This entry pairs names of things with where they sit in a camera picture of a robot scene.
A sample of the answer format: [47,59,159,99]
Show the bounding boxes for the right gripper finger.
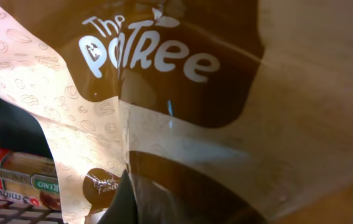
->
[98,170,138,224]

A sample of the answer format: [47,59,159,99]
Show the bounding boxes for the red spaghetti packet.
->
[0,148,61,210]

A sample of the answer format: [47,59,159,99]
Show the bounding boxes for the brown dried food pouch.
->
[0,0,353,223]

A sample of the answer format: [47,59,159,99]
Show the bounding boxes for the grey plastic basket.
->
[0,99,63,223]

